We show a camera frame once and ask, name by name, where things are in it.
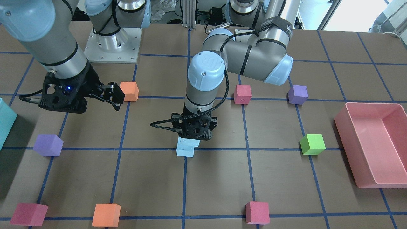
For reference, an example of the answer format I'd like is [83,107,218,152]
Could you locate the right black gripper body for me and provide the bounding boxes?
[39,62,125,114]

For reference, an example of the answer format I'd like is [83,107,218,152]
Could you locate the light blue block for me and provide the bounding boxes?
[177,137,201,147]
[176,142,195,158]

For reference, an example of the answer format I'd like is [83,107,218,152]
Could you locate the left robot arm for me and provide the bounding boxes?
[167,0,300,140]

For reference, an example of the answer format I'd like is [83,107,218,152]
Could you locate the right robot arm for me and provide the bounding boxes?
[1,0,151,114]

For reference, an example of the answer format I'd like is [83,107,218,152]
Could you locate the orange block lower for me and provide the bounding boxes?
[120,81,139,102]

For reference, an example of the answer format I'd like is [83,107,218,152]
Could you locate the orange block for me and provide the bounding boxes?
[92,203,121,228]
[120,81,139,102]

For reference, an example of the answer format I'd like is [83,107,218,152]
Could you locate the purple block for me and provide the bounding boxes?
[33,134,64,157]
[288,85,308,105]

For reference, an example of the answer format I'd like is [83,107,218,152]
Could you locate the pink block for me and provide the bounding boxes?
[245,201,270,225]
[234,84,252,105]
[10,203,48,226]

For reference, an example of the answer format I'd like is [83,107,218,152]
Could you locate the cyan plastic bin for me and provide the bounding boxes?
[0,98,17,149]

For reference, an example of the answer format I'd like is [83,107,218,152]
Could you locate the orange block upper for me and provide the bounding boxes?
[92,203,121,228]

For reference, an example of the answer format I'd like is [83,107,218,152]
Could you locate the green block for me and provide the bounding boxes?
[300,134,326,155]

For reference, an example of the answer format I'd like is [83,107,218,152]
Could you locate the pink plastic bin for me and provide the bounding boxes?
[334,102,407,188]

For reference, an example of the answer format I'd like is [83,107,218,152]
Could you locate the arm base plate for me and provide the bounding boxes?
[84,28,143,64]

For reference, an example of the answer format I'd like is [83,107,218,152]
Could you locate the aluminium frame post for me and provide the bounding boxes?
[179,0,197,31]

